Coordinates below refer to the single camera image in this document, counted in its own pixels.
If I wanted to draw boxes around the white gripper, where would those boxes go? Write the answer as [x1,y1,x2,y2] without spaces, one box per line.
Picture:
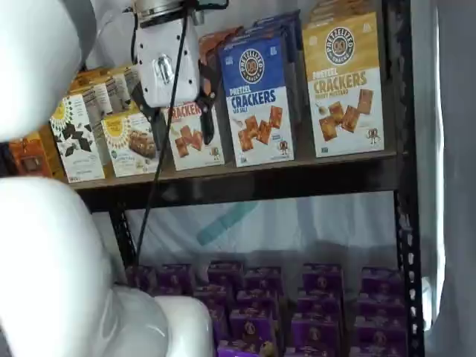
[129,18,218,150]

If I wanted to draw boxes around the orange white pretzel cracker box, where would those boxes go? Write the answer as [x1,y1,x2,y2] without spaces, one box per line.
[165,46,227,172]
[199,25,245,60]

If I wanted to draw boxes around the yellow white brownie bar box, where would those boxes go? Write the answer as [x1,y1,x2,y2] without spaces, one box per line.
[107,68,141,112]
[100,111,163,179]

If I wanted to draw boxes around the blue white pretzel cracker box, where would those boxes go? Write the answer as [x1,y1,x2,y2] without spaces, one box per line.
[230,9,303,123]
[218,36,296,167]

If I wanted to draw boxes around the white yellow dark chip box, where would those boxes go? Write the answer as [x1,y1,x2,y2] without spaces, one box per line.
[49,93,106,184]
[82,82,115,116]

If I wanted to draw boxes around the black metal shelf rack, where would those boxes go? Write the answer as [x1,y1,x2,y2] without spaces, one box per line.
[74,0,425,357]

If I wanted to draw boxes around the orange chocolate snack box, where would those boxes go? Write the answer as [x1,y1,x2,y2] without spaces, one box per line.
[72,66,126,89]
[7,129,62,179]

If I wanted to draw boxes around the purple snack box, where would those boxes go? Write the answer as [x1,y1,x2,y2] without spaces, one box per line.
[285,345,335,357]
[193,285,234,317]
[349,345,408,357]
[297,292,341,317]
[356,295,406,321]
[159,263,194,297]
[303,263,343,295]
[244,266,283,295]
[126,264,157,295]
[292,314,338,349]
[236,289,279,317]
[361,266,402,298]
[353,315,408,349]
[217,340,278,357]
[208,260,245,287]
[229,309,277,343]

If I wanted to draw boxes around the yellow white pretzel cracker box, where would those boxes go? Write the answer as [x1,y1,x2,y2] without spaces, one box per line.
[308,0,375,22]
[301,11,385,158]

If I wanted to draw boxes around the teal tape strip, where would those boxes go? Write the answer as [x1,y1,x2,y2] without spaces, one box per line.
[196,202,246,246]

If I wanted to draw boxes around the white backdrop sheet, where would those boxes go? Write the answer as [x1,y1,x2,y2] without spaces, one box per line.
[85,0,476,357]

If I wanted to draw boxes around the dark wrist camera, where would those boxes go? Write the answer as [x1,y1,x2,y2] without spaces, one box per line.
[185,0,230,24]

